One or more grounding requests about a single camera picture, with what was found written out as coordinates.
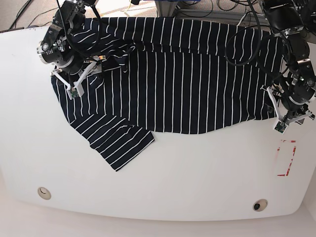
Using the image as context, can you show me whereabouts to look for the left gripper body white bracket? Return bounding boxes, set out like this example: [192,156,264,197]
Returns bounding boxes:
[261,85,316,123]

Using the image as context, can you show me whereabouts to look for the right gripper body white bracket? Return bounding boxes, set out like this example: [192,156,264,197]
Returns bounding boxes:
[51,55,106,88]

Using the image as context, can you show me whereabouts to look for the navy white striped t-shirt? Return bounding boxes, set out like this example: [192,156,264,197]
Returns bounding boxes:
[51,17,282,171]

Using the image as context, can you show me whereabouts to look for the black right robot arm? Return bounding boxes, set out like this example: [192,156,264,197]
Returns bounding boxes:
[37,0,103,93]

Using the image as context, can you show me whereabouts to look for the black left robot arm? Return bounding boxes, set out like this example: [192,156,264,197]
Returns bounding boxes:
[260,0,316,131]

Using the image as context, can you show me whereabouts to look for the red tape rectangle marking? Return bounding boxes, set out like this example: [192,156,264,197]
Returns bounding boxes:
[275,140,297,177]

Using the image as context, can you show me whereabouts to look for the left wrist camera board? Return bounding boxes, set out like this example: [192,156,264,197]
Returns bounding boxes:
[273,120,288,134]

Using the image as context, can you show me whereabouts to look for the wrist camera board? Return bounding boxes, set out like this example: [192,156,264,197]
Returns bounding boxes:
[273,120,288,134]
[66,84,84,100]

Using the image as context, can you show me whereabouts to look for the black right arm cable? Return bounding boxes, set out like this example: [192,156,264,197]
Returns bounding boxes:
[55,0,102,65]

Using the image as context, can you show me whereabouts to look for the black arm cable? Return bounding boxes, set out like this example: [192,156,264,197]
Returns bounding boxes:
[55,0,102,65]
[224,0,292,82]

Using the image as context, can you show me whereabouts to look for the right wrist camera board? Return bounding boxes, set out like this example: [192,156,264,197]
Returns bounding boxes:
[66,84,84,100]

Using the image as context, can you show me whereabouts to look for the right table cable grommet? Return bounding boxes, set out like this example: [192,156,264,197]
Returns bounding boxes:
[253,199,268,212]

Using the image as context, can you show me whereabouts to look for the table cable grommet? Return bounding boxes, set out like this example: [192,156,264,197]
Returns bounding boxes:
[38,187,51,200]
[253,199,268,212]

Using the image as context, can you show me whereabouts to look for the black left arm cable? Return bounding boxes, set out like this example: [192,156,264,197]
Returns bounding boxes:
[224,0,292,82]

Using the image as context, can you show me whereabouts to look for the grey aluminium frame stand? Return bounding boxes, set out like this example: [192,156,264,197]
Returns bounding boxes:
[155,0,255,25]

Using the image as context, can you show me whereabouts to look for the white floor cable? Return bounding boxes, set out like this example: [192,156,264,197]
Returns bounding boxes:
[237,12,267,25]

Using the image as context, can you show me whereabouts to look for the left table cable grommet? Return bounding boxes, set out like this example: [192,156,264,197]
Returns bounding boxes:
[38,187,51,200]

